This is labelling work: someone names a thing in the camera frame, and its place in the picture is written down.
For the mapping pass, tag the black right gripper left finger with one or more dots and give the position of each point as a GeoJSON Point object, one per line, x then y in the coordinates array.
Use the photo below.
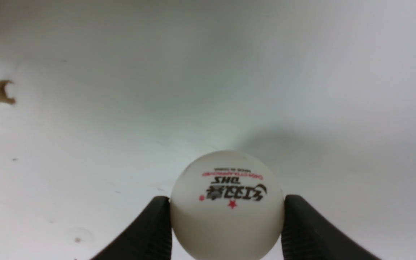
{"type": "Point", "coordinates": [149, 237]}

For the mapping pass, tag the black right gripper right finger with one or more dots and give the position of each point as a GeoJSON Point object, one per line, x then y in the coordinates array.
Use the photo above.
{"type": "Point", "coordinates": [307, 235]}

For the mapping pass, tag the white ping-pong ball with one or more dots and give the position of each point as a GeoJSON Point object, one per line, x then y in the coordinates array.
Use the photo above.
{"type": "Point", "coordinates": [227, 205]}

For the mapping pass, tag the small brown debris scrap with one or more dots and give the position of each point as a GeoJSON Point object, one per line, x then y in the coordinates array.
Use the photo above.
{"type": "Point", "coordinates": [4, 98]}

